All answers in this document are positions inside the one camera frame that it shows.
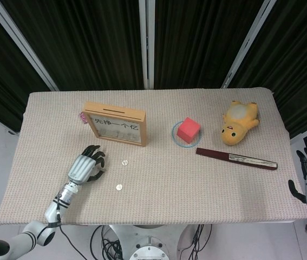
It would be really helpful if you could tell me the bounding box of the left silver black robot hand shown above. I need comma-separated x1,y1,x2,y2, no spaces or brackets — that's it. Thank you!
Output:
67,145,107,187

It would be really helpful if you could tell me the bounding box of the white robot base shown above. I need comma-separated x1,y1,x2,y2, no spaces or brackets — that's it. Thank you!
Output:
107,223,216,260

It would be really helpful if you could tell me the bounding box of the beige woven tablecloth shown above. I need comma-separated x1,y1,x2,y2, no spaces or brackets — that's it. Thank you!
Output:
0,87,307,225

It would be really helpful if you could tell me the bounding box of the yellow plush toy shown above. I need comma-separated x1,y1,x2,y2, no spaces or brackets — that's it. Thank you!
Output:
220,100,260,146

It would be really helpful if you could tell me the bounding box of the dark red folded fan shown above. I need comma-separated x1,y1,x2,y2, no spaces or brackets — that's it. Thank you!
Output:
195,147,278,171

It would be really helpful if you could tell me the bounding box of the red foam cube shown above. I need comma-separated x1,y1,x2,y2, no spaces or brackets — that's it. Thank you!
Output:
177,116,201,144

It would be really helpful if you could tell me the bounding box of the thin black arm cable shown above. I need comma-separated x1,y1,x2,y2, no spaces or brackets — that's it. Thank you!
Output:
54,189,83,258

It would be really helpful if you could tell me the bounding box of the wooden frame coin bank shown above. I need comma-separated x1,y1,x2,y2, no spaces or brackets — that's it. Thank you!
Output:
84,101,148,148

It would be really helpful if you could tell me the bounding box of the black cable bundle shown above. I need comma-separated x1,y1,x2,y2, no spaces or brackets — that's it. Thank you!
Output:
191,224,213,260
89,224,124,260

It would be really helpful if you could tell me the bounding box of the blue ring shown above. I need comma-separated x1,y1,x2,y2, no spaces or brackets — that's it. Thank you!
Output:
171,121,203,148

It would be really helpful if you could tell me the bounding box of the white frame post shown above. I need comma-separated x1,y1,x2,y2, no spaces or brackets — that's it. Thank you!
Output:
0,0,60,92
220,0,272,89
139,0,156,89

